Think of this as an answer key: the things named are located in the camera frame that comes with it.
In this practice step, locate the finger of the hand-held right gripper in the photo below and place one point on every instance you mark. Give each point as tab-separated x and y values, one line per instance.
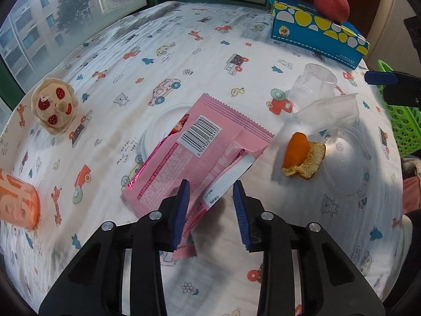
381	77
401	95

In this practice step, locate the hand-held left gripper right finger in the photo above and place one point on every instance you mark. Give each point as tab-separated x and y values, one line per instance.
240	214

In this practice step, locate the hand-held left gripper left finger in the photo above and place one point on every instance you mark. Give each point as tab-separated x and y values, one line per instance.
181	210

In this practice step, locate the green plastic mesh basket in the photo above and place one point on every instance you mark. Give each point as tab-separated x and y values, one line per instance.
404	128

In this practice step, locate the pink snack wrapper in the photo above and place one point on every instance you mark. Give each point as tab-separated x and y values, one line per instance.
204	151

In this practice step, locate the smooth clear plastic cup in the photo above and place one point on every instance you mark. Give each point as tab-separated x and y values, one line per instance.
312	79

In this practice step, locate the orange peel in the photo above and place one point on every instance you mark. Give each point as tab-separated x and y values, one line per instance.
296	153

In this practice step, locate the clear plastic dome lid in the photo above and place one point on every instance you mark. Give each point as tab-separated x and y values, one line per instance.
348	161

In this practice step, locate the white round plastic lid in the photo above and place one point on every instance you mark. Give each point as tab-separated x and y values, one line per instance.
158	128

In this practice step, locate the red apple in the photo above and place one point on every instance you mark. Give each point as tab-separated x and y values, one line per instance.
330	3

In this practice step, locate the blue tissue box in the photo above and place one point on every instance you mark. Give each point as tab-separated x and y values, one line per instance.
296	29

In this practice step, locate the plush strawberry cake toy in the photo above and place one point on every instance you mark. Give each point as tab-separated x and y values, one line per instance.
54	108

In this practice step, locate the orange water bottle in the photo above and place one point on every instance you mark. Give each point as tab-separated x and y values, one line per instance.
16	200

